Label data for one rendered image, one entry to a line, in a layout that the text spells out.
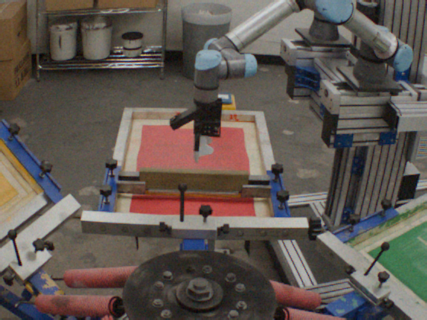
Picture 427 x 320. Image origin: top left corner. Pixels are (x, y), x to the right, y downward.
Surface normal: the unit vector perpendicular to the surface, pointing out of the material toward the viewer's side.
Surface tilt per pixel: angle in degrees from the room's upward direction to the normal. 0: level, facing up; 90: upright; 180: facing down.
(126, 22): 90
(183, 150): 0
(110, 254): 0
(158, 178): 90
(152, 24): 90
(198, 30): 93
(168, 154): 0
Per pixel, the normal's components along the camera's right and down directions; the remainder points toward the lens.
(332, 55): 0.22, 0.51
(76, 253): 0.05, -0.86
